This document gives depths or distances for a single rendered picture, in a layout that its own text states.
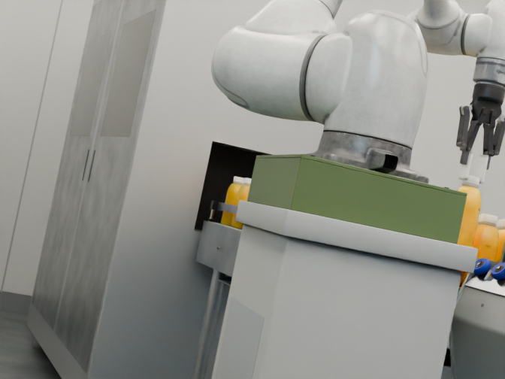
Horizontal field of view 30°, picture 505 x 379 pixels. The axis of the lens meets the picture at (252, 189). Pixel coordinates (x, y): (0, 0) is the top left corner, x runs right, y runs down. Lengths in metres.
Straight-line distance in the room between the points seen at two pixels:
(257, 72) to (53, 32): 4.55
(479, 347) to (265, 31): 0.89
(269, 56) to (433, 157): 5.10
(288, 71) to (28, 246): 4.61
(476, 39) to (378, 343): 1.06
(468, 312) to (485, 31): 0.67
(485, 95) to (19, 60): 4.19
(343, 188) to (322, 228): 0.08
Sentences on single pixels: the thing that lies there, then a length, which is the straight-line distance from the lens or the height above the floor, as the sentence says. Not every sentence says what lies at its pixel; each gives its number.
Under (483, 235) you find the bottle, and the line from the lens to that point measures 2.34.
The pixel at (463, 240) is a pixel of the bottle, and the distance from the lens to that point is 2.30.
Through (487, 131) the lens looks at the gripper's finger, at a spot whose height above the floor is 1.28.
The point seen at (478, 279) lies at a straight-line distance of 2.22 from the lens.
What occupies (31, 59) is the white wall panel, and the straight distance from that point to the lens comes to 6.11.
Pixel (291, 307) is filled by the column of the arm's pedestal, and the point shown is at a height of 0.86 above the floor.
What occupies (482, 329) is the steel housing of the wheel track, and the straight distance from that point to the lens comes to 2.13.
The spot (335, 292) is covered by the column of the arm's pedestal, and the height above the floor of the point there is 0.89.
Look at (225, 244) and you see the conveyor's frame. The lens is 3.41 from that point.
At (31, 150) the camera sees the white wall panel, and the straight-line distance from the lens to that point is 6.08.
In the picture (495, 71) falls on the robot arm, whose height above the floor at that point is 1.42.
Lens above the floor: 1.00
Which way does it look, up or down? 1 degrees up
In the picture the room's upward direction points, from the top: 12 degrees clockwise
